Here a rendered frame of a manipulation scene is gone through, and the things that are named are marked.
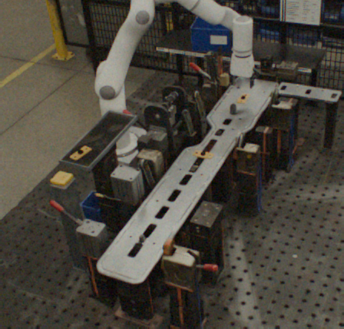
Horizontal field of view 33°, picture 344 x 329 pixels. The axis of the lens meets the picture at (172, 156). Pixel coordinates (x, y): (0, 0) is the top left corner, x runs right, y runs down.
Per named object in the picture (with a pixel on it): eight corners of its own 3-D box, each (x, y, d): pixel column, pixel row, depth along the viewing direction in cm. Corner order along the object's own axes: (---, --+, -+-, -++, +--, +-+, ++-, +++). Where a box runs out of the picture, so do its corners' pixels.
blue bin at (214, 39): (247, 54, 303) (247, 30, 295) (191, 51, 311) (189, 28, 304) (253, 39, 315) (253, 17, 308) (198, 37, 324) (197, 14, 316)
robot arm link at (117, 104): (100, 121, 273) (92, 76, 258) (103, 99, 287) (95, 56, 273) (126, 118, 272) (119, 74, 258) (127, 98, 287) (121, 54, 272)
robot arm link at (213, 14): (186, -2, 255) (239, 35, 267) (188, 13, 242) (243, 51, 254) (198, -18, 251) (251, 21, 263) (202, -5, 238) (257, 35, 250)
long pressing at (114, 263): (148, 290, 187) (147, 286, 187) (90, 270, 197) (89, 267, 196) (281, 84, 283) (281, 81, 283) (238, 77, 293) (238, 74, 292)
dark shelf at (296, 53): (315, 74, 286) (315, 68, 284) (153, 51, 322) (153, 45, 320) (326, 54, 301) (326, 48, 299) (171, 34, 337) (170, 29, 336)
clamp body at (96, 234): (112, 308, 219) (96, 240, 197) (87, 300, 223) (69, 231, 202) (124, 290, 226) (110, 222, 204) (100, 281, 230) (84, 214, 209)
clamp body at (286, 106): (289, 174, 274) (292, 111, 253) (265, 168, 278) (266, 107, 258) (295, 163, 280) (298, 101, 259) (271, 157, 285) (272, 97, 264)
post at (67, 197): (86, 274, 234) (64, 190, 208) (71, 268, 237) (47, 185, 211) (97, 260, 239) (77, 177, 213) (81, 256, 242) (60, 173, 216)
